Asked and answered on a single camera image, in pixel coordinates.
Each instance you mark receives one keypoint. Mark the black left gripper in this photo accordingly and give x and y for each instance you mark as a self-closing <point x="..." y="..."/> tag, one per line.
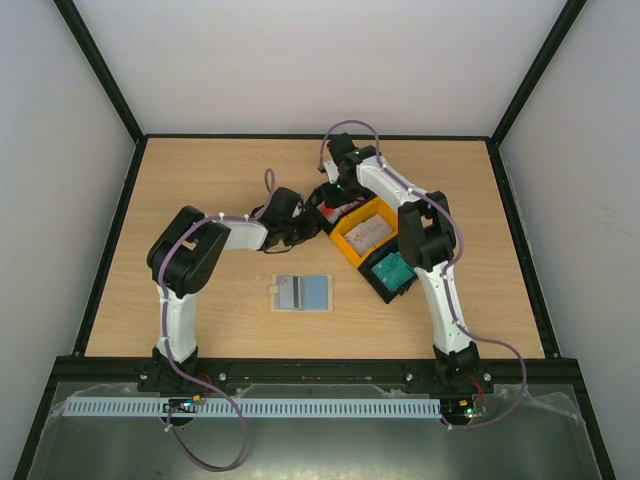
<point x="310" y="230"/>

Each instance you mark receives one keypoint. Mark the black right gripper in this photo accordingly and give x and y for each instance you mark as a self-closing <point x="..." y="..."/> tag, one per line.
<point x="329" y="198"/>

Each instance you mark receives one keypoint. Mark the pink blossom VIP card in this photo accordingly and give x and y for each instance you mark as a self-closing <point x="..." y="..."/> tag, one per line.
<point x="287" y="294"/>

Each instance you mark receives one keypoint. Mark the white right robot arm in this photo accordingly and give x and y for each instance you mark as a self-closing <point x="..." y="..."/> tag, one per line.
<point x="427" y="238"/>

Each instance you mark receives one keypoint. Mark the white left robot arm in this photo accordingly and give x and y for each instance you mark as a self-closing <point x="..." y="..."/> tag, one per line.
<point x="183" y="258"/>

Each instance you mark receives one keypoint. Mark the red patterned white card stack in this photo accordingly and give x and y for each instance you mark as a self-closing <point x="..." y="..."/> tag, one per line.
<point x="332" y="214"/>

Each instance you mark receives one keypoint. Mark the black bin with red cards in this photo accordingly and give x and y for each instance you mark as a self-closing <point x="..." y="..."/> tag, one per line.
<point x="328" y="204"/>

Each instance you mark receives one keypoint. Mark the pink patterned white card stack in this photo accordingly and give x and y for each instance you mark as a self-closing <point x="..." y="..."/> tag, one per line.
<point x="367" y="234"/>

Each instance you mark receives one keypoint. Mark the teal card stack in bin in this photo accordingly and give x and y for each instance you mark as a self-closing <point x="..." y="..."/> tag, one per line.
<point x="393" y="273"/>

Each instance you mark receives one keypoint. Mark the black bin with teal cards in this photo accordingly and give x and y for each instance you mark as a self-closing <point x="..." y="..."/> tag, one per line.
<point x="365" y="269"/>

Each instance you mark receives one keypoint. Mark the yellow middle bin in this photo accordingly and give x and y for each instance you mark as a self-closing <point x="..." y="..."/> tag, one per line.
<point x="375" y="206"/>

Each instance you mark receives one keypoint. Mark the white slotted cable duct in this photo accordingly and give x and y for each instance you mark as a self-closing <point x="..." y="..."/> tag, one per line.
<point x="253" y="408"/>

